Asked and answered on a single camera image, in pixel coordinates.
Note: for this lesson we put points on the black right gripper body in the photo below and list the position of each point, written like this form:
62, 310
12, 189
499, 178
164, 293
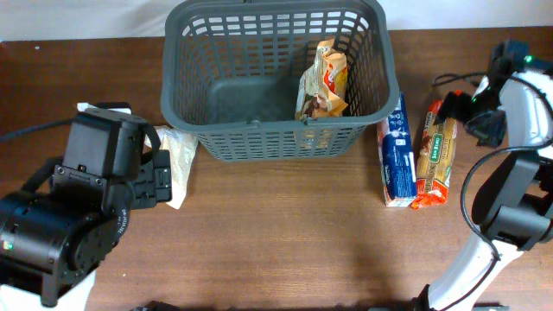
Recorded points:
483, 120

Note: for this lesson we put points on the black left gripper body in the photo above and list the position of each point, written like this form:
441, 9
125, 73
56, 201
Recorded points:
151, 191

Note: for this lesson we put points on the grey plastic basket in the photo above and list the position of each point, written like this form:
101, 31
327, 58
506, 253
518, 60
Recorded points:
231, 72

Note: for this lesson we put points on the orange snack bag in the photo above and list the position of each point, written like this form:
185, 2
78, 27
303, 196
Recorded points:
322, 87

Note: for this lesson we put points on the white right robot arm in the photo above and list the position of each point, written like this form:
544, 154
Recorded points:
510, 112

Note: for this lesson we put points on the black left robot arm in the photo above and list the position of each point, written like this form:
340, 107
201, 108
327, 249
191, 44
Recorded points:
59, 227

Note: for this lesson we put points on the white plastic bag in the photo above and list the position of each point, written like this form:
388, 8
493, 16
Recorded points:
182, 148

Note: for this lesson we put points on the blue carton box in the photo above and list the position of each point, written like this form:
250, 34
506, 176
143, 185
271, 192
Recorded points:
395, 152

